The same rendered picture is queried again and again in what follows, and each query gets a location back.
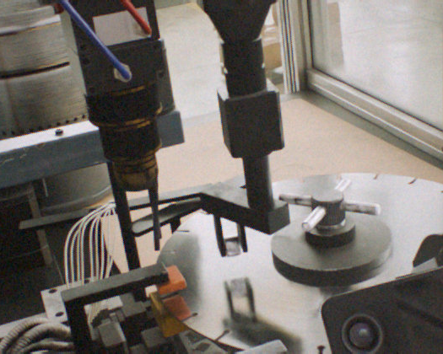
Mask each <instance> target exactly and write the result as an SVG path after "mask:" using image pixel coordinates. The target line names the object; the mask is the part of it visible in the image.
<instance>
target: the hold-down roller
mask: <svg viewBox="0 0 443 354"><path fill-rule="evenodd" d="M224 243H225V248H226V254H227V256H228V257H234V256H237V255H241V249H240V241H239V238H238V236H237V234H234V235H230V236H226V237H224Z"/></svg>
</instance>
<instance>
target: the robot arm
mask: <svg viewBox="0 0 443 354"><path fill-rule="evenodd" d="M412 264H413V269H412V271H411V273H410V274H405V275H402V276H397V277H395V279H394V280H391V281H388V282H383V283H380V284H376V285H374V286H370V287H366V288H359V289H355V290H353V291H349V292H345V293H341V294H338V295H335V296H332V297H330V298H329V299H328V300H327V301H326V302H325V303H324V304H323V305H322V306H321V319H322V321H323V324H324V328H325V331H326V334H327V338H328V342H329V345H330V348H331V351H332V354H443V232H439V233H433V234H430V235H428V236H426V237H425V238H424V239H423V240H422V241H421V243H420V246H419V249H418V251H417V254H416V255H415V257H414V258H413V261H412Z"/></svg>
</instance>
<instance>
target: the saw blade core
mask: <svg viewBox="0 0 443 354"><path fill-rule="evenodd" d="M376 176H377V174H341V176H340V180H338V174H316V175H310V176H303V177H302V180H303V182H304V183H300V178H299V177H298V178H293V179H288V180H281V181H278V182H274V183H273V196H274V199H278V195H279V194H280V193H281V192H284V193H291V194H298V195H305V196H311V195H312V194H313V193H314V192H315V191H317V190H324V189H335V187H336V186H337V185H338V184H339V183H340V182H341V181H342V180H343V179H344V178H349V179H351V181H352V185H351V186H350V188H349V189H348V190H346V191H345V192H344V200H345V201H357V202H363V203H371V204H378V205H379V206H380V207H381V213H380V214H379V215H377V216H376V215H369V214H366V215H369V216H372V217H375V218H377V219H379V220H381V221H382V222H383V223H385V224H386V225H387V226H388V227H389V228H390V229H391V231H392V236H393V251H392V254H391V255H390V256H389V257H388V258H387V260H386V261H384V262H383V263H382V265H380V266H378V267H376V268H375V269H374V270H372V271H368V272H365V273H362V274H359V275H356V276H349V277H344V278H338V279H315V278H309V277H303V276H297V275H295V274H293V273H291V272H288V271H286V270H285V269H281V268H280V267H279V266H278V265H277V263H276V262H275V261H274V259H273V256H272V251H271V238H272V236H273V235H272V236H268V235H266V234H264V233H260V232H257V231H256V230H253V229H250V228H247V227H246V242H247V248H248V253H243V251H242V249H241V247H240V249H241V255H237V256H234V257H228V256H226V257H221V255H220V253H219V250H218V247H217V243H216V238H215V232H214V227H213V215H212V214H209V213H206V212H203V211H200V213H199V212H198V213H197V214H196V215H195V216H193V217H191V218H190V219H189V220H187V221H186V222H184V223H183V224H182V225H181V226H180V227H179V228H178V229H177V231H175V232H174V233H173V234H172V235H171V236H170V237H169V238H168V239H167V240H166V241H165V245H164V246H163V248H162V250H161V253H159V255H158V258H157V260H156V264H157V263H160V262H163V263H164V265H165V268H168V267H172V266H176V267H177V269H179V271H180V272H181V275H182V277H183V278H184V280H185V282H186V287H184V288H182V289H179V290H176V291H173V292H168V293H166V294H163V295H164V296H165V299H163V300H162V302H163V303H164V305H165V307H166V308H167V310H168V311H169V312H170V313H171V314H172V315H173V316H174V317H175V318H177V319H178V320H179V321H180V322H182V324H183V325H185V326H186V327H187V328H188V329H190V330H192V331H193V332H195V333H197V334H198V335H201V336H203V337H205V338H207V339H209V340H211V341H213V342H215V341H218V344H220V345H222V346H227V347H229V348H231V349H234V350H237V351H247V350H249V349H251V348H254V347H257V346H261V345H264V344H266V343H268V342H272V341H276V340H280V341H281V343H282V344H283V345H284V347H285V348H286V349H287V351H288V354H319V350H317V349H319V348H324V350H323V351H322V354H332V351H331V348H330V345H329V342H328V338H327V334H326V331H325V328H324V324H323V321H322V319H321V306H322V305H323V304H324V303H325V302H326V301H327V300H328V299H329V298H330V297H332V296H335V295H338V294H341V293H345V292H349V291H353V290H355V289H359V288H366V287H370V286H374V285H376V284H380V283H383V282H388V281H391V280H394V279H395V277H397V276H402V275H405V274H410V273H411V271H412V269H413V264H412V261H413V258H414V257H415V255H416V254H417V251H418V249H419V246H420V243H421V241H422V240H423V239H424V238H425V237H426V236H428V235H430V234H433V233H439V232H443V193H442V192H443V185H442V184H439V183H436V182H433V181H429V180H422V179H417V180H416V178H414V177H408V176H402V175H396V174H380V175H379V176H378V180H376V179H375V178H376ZM415 180H416V181H415ZM412 183H413V184H412ZM410 184H412V185H410ZM289 212H290V220H291V221H293V220H294V219H296V218H298V217H303V216H306V215H309V214H311V206H294V205H289ZM206 215H207V216H206ZM209 215H210V216H209ZM173 252H175V253H173ZM174 295H178V296H174ZM194 315H197V317H192V316H194ZM226 332H229V334H228V335H224V333H226ZM223 335H224V336H223ZM220 337H221V338H220ZM219 338H220V339H219Z"/></svg>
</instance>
